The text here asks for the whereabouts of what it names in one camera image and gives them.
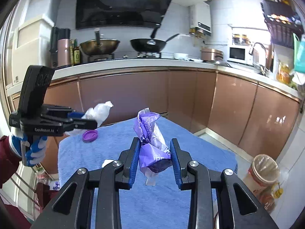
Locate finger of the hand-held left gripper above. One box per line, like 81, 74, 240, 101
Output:
55, 118, 98, 135
43, 104, 87, 121

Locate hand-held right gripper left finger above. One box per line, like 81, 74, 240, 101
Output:
31, 137, 141, 229

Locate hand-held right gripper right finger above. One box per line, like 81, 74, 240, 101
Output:
170, 138, 279, 229

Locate white plastic wrapper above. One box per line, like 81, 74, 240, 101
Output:
65, 101, 113, 136

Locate purple wrapper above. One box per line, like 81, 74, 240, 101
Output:
133, 108, 172, 186

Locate person's left forearm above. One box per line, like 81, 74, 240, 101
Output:
0, 135, 24, 189

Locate lined trash bin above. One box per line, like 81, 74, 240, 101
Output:
242, 154, 280, 197

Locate person's left hand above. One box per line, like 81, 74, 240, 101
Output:
11, 126, 48, 167

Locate purple lid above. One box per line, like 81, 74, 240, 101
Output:
82, 129, 99, 144

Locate white tissue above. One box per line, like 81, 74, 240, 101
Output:
101, 159, 115, 169

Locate blue blanket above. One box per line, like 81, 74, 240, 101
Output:
58, 116, 239, 229

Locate pink thermos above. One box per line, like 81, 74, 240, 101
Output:
58, 28, 71, 67

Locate dark olive oil bottle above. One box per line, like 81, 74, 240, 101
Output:
73, 46, 81, 65

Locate clear plastic bag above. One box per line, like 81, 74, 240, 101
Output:
36, 167, 61, 192

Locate brass wok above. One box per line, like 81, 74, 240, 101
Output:
80, 28, 120, 55

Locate copper kitchen cabinets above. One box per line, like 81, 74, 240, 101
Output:
10, 68, 302, 170

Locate gas stove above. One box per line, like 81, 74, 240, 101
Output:
87, 51, 162, 62

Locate black wok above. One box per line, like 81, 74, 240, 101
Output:
130, 24, 168, 53

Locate large amber oil bottle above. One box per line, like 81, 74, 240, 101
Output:
258, 184, 284, 214

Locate steel pan lid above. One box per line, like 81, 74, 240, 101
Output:
206, 60, 231, 68

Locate rose gold rice cooker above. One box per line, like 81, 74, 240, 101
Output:
201, 48, 224, 61

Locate black range hood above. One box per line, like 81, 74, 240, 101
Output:
76, 0, 181, 30

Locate steel ladle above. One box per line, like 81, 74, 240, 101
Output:
146, 33, 180, 45

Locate white microwave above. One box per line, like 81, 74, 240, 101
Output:
227, 46, 254, 64

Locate gold glass pot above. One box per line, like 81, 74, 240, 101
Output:
232, 34, 252, 46

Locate yellow oil bottle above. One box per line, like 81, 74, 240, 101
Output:
276, 61, 292, 84

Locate steel faucet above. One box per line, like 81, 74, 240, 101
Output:
249, 42, 268, 75

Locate bag of vegetables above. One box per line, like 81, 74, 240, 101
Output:
289, 72, 305, 91

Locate white water heater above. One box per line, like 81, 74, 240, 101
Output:
189, 2, 212, 37

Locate teal plastic bag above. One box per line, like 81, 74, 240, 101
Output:
293, 33, 305, 73

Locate metal chair frame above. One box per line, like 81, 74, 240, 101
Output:
14, 164, 48, 213

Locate black wall rack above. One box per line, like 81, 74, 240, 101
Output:
254, 0, 305, 49

